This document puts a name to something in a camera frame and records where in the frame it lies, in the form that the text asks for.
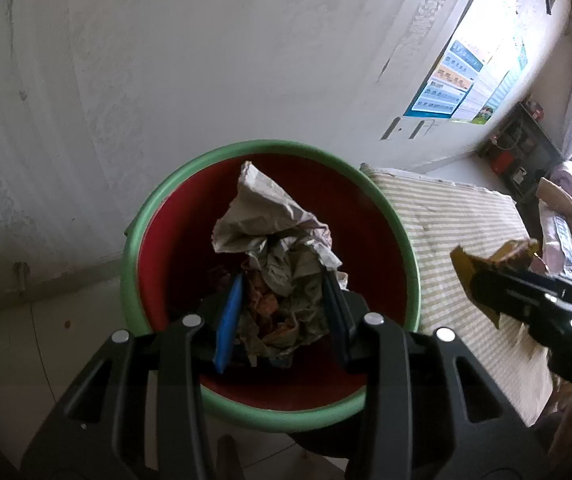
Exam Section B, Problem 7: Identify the bed with pink quilt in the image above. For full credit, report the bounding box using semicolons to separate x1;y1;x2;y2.
536;162;572;278

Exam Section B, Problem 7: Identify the dark shelf with items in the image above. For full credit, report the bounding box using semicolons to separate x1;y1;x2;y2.
478;102;564;203

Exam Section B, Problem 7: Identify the white wall socket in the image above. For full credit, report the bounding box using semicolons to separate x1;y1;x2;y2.
380;116;437;141

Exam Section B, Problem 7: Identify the paper trash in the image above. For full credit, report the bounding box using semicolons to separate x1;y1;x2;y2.
211;162;348;367

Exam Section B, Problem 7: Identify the blue wall poster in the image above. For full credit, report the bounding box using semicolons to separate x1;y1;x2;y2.
403;39;484;119

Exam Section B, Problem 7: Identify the beige striped floor mat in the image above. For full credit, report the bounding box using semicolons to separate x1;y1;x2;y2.
362;166;553;426

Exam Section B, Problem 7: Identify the green picture wall poster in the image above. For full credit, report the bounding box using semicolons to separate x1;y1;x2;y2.
472;44;528;125

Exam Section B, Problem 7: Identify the yellow brown snack wrapper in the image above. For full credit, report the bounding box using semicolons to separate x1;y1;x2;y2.
450;238;540;330

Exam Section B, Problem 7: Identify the green and red trash bin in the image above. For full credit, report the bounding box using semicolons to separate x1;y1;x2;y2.
121;140;420;432

